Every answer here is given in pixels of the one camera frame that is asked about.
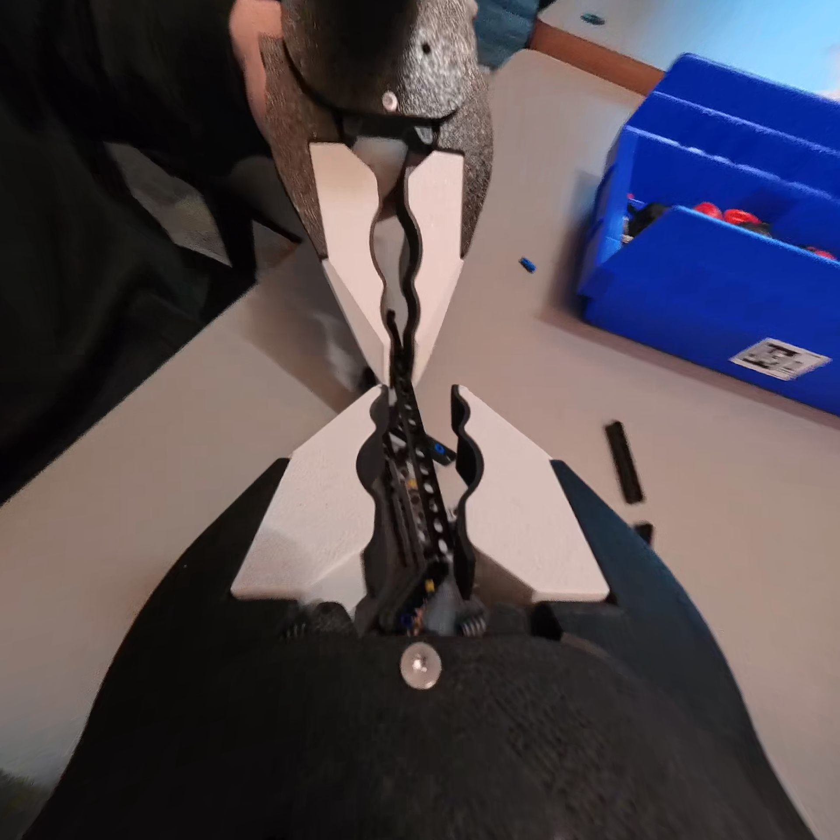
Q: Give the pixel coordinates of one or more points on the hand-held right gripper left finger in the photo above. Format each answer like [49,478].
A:
[308,518]

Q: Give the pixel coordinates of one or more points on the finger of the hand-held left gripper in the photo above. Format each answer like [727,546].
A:
[443,216]
[344,216]

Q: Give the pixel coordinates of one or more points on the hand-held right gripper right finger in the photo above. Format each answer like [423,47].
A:
[518,525]

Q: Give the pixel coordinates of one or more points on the black toy brick assembly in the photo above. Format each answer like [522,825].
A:
[410,472]

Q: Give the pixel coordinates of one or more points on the wood-edged desk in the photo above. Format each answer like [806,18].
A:
[689,26]

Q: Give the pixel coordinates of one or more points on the person's left hand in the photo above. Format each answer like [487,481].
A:
[249,26]

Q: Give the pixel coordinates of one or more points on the short black perforated beam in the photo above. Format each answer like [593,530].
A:
[625,463]

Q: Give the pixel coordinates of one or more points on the long black perforated beam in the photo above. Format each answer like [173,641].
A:
[644,533]

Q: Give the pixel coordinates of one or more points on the black toy tire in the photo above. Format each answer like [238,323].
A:
[646,216]

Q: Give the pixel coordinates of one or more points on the person's black clothing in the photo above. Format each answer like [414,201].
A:
[98,262]

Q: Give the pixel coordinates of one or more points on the blue parts bin with tag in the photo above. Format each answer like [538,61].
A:
[689,295]

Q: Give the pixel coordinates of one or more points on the red toy wheel hub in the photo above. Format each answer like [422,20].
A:
[707,211]
[740,216]

